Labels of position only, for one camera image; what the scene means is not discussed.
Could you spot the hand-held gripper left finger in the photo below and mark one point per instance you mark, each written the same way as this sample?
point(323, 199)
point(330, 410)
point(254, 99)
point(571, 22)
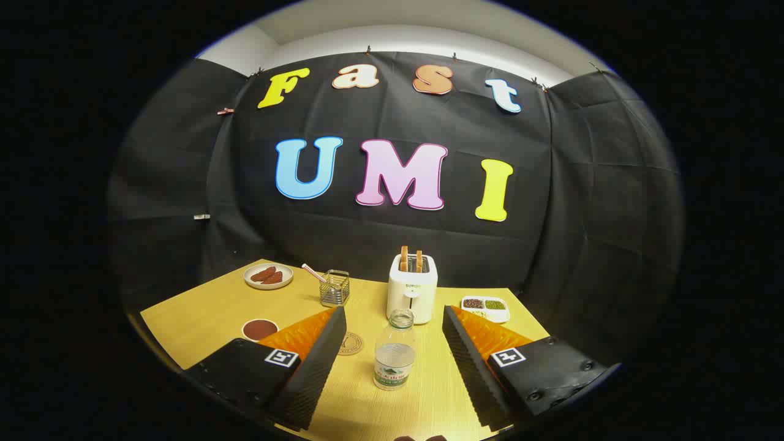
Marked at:
point(318, 367)

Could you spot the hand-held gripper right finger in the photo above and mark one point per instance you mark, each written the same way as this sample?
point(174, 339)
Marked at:
point(471, 373)

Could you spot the round wooden coaster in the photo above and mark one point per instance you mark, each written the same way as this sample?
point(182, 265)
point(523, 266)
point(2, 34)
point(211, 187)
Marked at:
point(352, 345)

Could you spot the clear plastic juice bottle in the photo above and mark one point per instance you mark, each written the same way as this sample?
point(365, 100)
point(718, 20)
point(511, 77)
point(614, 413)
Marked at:
point(395, 361)

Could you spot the white divided bean dish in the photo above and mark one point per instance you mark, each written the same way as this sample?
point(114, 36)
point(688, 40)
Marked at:
point(487, 312)

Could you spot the red striped straw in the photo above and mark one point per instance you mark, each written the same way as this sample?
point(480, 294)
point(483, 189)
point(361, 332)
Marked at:
point(313, 273)

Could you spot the white toaster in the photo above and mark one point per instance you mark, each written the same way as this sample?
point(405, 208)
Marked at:
point(411, 297)

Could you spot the reddish brown sausage piece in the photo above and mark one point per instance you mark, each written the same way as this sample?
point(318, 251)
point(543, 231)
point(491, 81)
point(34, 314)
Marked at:
point(273, 278)
point(263, 274)

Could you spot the round white plate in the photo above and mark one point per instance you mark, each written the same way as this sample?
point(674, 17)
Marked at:
point(252, 282)

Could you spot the toast slice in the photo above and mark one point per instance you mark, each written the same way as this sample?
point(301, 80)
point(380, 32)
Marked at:
point(404, 258)
point(419, 261)

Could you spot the wooden table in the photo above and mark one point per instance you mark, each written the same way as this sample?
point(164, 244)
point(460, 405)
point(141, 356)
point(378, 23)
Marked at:
point(202, 318)

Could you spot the black backdrop cloth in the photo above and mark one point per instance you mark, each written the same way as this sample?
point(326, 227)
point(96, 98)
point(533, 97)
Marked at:
point(429, 245)

